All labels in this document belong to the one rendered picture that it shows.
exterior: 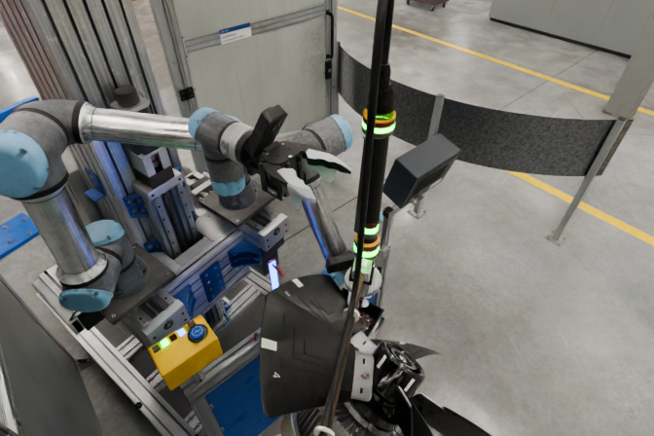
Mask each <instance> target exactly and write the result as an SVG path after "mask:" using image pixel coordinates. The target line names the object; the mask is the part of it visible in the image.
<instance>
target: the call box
mask: <svg viewBox="0 0 654 436"><path fill-rule="evenodd" d="M193 320H194V321H195V322H196V324H197V325H201V326H203V327H204V329H205V334H204V336H203V337H202V338H201V339H199V340H193V339H192V338H191V336H190V330H191V329H192V328H193V327H192V328H190V327H189V325H188V323H189V322H188V323H187V324H185V325H184V326H182V327H180V328H179V329H177V330H176V331H174V332H173V333H171V334H169V335H168V336H166V337H165V338H163V339H162V340H160V341H159V342H157V343H155V344H154V345H152V346H150V347H149V348H148V352H149V354H150V356H151V358H152V360H153V361H154V363H155V365H156V367H157V369H158V370H159V372H160V374H161V376H162V378H163V380H164V382H165V383H166V385H167V387H168V388H169V390H173V389H174V388H176V387H177V386H178V385H180V384H181V383H183V382H184V381H186V380H187V379H189V378H190V377H191V376H193V375H194V374H196V373H197V372H198V371H200V370H201V369H203V368H204V367H205V366H207V365H208V364H209V363H211V362H212V361H214V360H215V359H216V358H218V357H219V356H221V355H222V354H223V351H222V348H221V346H220V343H219V340H218V338H217V336H216V335H215V334H214V332H213V331H212V329H211V328H210V327H209V325H208V324H207V322H206V321H205V319H204V318H203V317H202V315H199V316H198V317H196V318H194V319H193ZM182 328H184V330H185V332H186V334H184V335H183V336H181V337H180V336H179V335H178V333H177V331H179V330H180V329H182ZM174 333H175V335H176V336H177V338H178V339H177V340H175V341H173V342H172V341H171V340H170V339H169V336H171V335H172V334H174ZM165 339H167V340H168V342H169V345H167V346H165V347H163V346H162V345H161V341H163V340H165ZM155 345H159V347H160V348H161V350H159V351H158V352H156V353H154V351H153V350H152V347H153V346H155Z"/></svg>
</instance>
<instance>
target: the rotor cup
mask: <svg viewBox="0 0 654 436"><path fill-rule="evenodd" d="M371 355H373V357H374V373H373V386H372V398H371V400H370V401H369V402H367V401H361V400H356V399H351V398H350V400H351V402H352V403H353V405H354V406H355V407H356V408H357V409H358V410H359V412H360V413H361V414H362V415H363V416H365V417H366V418H367V419H368V420H369V421H371V422H372V423H373V424H375V425H377V426H378V427H380V428H382V429H385V430H389V431H393V430H396V429H397V427H398V426H399V425H398V423H397V421H396V415H395V412H396V394H395V384H397V385H398V386H400V387H401V388H402V390H403V391H404V393H405V395H406V396H407V398H408V399H409V401H410V399H411V398H412V397H413V395H414V394H415V393H416V391H417V390H418V388H419V387H420V386H421V384H422V383H423V382H424V380H425V373H424V371H423V369H422V368H421V366H420V365H419V364H418V363H417V361H416V360H415V359H414V358H413V357H412V356H411V355H410V354H409V353H408V352H407V351H406V350H404V349H403V348H402V347H400V346H399V345H397V344H395V343H393V342H391V341H388V340H382V341H381V342H380V343H379V344H378V346H377V347H376V348H375V350H374V351H373V353H372V354H371ZM399 355H401V356H403V357H405V359H406V361H407V363H405V362H403V361H402V360H401V359H400V358H399ZM384 356H386V358H385V360H384V361H383V363H382V364H381V366H380V367H379V368H378V367H377V365H378V364H379V362H380V361H381V360H382V358H383V357H384ZM412 379H414V380H415V381H414V382H413V383H412V385H411V386H410V387H409V389H408V390H407V391H405V390H404V389H405V388H406V386H407V385H408V384H409V382H410V381H411V380H412Z"/></svg>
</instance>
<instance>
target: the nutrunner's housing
mask: <svg viewBox="0 0 654 436"><path fill-rule="evenodd" d="M390 75H391V67H390V63H388V64H387V65H383V64H381V73H380V82H379V92H378V102H377V113H376V114H378V115H385V114H389V113H391V112H393V111H394V107H395V105H394V100H395V90H394V87H393V85H392V84H391V83H390Z"/></svg>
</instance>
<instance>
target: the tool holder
mask: <svg viewBox="0 0 654 436"><path fill-rule="evenodd" d="M355 260H356V258H355ZM355 260H354V263H352V265H351V267H350V268H349V269H348V270H347V272H346V273H345V286H346V288H347V290H348V291H349V292H350V293H351V290H352V284H353V277H354V269H355ZM361 272H362V273H364V275H365V276H364V281H363V285H362V290H361V295H360V297H370V296H373V295H375V294H376V293H377V292H378V291H379V290H381V286H382V276H381V274H380V272H379V271H378V270H377V269H376V268H374V267H372V261H370V260H368V262H367V267H366V268H364V269H363V268H361Z"/></svg>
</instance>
